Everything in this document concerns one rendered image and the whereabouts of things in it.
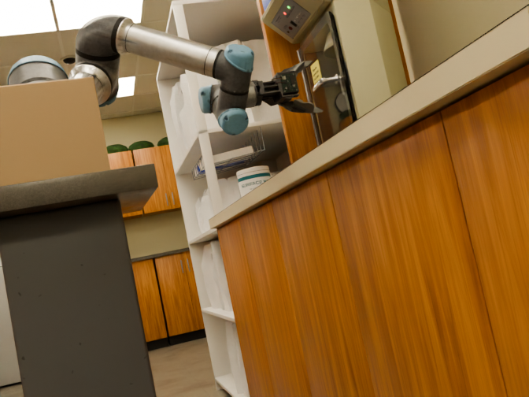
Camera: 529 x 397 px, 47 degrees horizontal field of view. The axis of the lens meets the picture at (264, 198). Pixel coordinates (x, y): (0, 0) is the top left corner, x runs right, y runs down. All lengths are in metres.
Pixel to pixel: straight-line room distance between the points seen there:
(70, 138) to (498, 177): 0.70
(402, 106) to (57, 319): 0.63
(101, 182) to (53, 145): 0.14
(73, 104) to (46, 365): 0.44
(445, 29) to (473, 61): 1.37
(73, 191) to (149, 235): 6.11
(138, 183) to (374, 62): 0.95
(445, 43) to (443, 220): 1.28
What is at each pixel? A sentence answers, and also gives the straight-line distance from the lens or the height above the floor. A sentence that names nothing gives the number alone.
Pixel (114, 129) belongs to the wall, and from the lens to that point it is 7.29.
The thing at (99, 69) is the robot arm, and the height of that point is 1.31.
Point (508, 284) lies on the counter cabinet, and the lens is 0.79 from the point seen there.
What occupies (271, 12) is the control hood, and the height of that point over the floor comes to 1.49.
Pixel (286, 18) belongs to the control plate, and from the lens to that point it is 1.96.
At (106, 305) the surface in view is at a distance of 1.05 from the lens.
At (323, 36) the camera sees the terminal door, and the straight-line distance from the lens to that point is 1.84.
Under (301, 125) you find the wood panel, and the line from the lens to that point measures 2.04.
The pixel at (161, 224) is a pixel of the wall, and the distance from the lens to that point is 7.12.
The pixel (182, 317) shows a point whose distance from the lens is 6.57.
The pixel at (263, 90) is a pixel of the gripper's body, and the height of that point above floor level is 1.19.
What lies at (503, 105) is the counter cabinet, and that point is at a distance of 0.74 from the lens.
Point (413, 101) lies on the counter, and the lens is 0.84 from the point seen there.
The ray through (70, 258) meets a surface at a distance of 1.05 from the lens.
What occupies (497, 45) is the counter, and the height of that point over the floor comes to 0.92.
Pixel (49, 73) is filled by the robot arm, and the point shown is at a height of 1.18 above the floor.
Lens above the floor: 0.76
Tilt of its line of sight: 5 degrees up
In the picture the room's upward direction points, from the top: 12 degrees counter-clockwise
